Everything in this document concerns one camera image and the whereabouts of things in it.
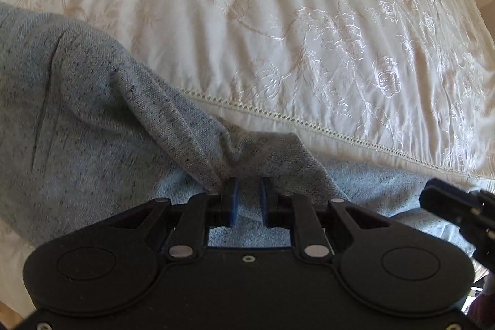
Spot grey-blue speckled pants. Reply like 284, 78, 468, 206
1, 4, 473, 252

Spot cream embroidered bedspread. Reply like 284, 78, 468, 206
0, 0, 495, 315

